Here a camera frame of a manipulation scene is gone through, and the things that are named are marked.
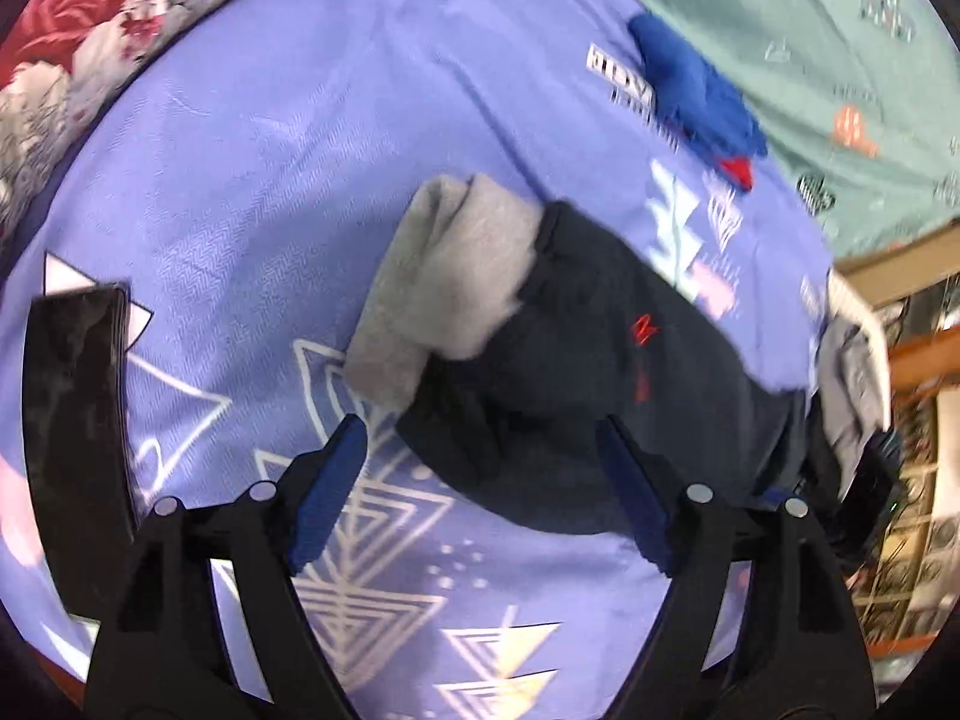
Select wooden bed frame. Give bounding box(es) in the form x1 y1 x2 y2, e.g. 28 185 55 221
832 221 960 395

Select black smartphone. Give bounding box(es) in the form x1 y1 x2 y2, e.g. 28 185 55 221
21 283 140 620

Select white cloth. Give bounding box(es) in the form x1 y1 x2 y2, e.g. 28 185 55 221
825 270 886 346

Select blue cloth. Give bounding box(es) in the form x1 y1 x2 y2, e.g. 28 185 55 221
626 11 770 166

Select grey knit garment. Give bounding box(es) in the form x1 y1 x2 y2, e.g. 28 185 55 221
343 174 545 410

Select floral pillow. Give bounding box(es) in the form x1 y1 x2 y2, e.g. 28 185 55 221
0 0 323 241

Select grey clothing pile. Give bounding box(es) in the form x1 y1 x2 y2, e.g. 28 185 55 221
814 319 893 496

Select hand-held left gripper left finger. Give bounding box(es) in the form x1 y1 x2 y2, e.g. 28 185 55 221
84 412 370 720

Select navy blue pants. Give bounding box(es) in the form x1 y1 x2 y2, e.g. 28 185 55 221
394 199 848 541

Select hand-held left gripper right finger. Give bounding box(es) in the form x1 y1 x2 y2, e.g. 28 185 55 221
595 415 880 720

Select mint green heart-print sheet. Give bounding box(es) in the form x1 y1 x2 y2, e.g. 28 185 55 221
577 0 960 260

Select red cloth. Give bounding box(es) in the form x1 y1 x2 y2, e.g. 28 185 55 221
716 156 755 194

